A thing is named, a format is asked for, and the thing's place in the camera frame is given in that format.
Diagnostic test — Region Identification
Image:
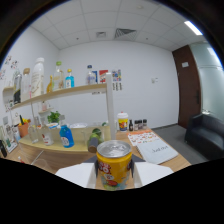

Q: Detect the yellow drink can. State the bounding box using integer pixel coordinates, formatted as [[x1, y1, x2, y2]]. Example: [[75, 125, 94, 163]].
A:
[[96, 139, 134, 191]]

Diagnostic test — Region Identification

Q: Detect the white fabric pouch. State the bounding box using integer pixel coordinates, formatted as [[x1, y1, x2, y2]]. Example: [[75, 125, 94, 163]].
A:
[[136, 138, 180, 165]]

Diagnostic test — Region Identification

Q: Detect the dark wooden muddler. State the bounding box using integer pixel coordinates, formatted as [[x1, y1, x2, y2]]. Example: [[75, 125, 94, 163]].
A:
[[87, 136, 100, 154]]

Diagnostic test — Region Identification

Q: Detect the orange patterned card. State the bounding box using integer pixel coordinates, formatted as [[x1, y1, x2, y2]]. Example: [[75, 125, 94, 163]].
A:
[[127, 130, 161, 147]]

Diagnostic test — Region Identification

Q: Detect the blue liquid bottle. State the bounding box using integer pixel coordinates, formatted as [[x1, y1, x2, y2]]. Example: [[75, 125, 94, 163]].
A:
[[59, 123, 75, 149]]

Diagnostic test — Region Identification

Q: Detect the glass jar of limes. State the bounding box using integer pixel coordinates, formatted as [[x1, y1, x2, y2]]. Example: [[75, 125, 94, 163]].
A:
[[87, 128, 105, 154]]

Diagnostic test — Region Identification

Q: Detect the white bowl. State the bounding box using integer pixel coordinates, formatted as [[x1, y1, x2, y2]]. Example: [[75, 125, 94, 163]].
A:
[[69, 122, 88, 129]]

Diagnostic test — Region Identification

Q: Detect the white tub yellow label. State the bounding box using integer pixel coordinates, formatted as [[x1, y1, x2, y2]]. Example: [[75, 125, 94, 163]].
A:
[[116, 111, 130, 132]]

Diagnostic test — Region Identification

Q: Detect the potted green plant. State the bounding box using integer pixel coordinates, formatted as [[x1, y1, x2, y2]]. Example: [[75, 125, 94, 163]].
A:
[[46, 110, 62, 124]]

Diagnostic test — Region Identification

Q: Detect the orange storage basket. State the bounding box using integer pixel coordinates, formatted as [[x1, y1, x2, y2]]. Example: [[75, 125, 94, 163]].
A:
[[17, 121, 30, 139]]

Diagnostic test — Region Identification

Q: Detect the black sofa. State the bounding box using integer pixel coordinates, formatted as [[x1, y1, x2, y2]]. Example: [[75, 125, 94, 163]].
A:
[[184, 112, 224, 161]]

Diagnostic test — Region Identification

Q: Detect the white wooden two-tier rack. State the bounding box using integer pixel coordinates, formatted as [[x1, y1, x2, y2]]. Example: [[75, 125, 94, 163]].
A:
[[10, 72, 117, 168]]

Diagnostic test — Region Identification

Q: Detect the brown door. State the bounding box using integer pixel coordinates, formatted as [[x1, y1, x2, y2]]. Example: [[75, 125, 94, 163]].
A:
[[171, 44, 202, 130]]

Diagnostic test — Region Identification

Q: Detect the light blue bottle yellow cap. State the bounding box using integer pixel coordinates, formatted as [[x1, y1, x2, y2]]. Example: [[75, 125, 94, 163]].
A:
[[64, 68, 75, 89]]

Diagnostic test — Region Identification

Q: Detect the clear bottle blue cap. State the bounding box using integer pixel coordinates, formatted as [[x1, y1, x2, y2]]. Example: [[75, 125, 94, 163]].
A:
[[85, 64, 96, 86]]

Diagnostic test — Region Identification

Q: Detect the large white bottle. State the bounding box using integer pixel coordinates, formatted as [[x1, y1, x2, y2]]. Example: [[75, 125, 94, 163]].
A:
[[31, 57, 45, 98]]

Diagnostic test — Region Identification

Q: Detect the black yellow snack bag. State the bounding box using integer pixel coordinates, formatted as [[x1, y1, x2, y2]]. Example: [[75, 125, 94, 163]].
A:
[[12, 71, 23, 105]]

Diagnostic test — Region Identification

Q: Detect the large ceiling vent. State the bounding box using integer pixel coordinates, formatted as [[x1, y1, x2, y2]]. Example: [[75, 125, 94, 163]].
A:
[[114, 27, 138, 41]]

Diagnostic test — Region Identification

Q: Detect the small ceiling vent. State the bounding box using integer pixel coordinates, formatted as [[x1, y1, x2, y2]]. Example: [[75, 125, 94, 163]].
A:
[[95, 31, 108, 39]]

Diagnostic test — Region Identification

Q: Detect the ceiling light panel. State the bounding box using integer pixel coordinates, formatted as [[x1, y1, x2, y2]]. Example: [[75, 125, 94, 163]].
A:
[[183, 20, 204, 37]]

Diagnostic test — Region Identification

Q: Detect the blue yellow wall poster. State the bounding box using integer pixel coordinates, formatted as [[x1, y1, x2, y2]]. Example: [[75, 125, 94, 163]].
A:
[[91, 70, 99, 85]]

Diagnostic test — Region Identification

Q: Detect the multicolour wall poster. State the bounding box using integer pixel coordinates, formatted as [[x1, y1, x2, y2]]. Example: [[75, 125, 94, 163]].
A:
[[111, 69, 123, 92]]

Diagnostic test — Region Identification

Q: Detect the red wall poster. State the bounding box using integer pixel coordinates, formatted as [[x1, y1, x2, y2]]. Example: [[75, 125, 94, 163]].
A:
[[98, 69, 109, 84]]

